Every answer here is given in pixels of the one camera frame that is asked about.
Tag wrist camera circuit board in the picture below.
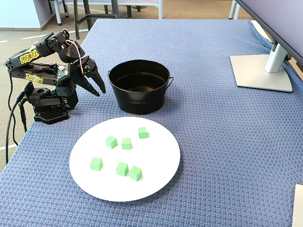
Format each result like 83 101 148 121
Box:
56 64 71 83

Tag silver computer monitor with stand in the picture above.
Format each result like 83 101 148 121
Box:
230 0 303 93

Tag black metal bucket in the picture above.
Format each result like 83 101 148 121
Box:
107 59 174 116

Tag dark chair legs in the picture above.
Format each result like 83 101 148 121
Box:
47 0 70 18

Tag red white servo wire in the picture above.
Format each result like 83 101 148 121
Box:
61 27 85 77

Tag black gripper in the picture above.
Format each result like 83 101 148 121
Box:
68 56 107 96

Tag blue woven table cloth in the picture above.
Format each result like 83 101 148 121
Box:
0 18 303 227

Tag short black cable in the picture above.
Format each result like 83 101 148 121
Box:
18 101 28 132

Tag white table purple top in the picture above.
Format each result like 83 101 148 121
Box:
53 0 164 26

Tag thick black cable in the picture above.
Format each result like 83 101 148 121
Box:
5 94 26 166

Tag thin black cable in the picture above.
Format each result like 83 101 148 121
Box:
8 70 19 146

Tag white flat box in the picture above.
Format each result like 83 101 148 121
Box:
292 183 303 227

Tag black metal stool frame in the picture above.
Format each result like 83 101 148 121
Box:
73 0 120 40

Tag white round plate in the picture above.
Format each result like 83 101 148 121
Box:
69 116 181 202

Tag white desk leg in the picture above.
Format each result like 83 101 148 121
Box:
228 0 241 21

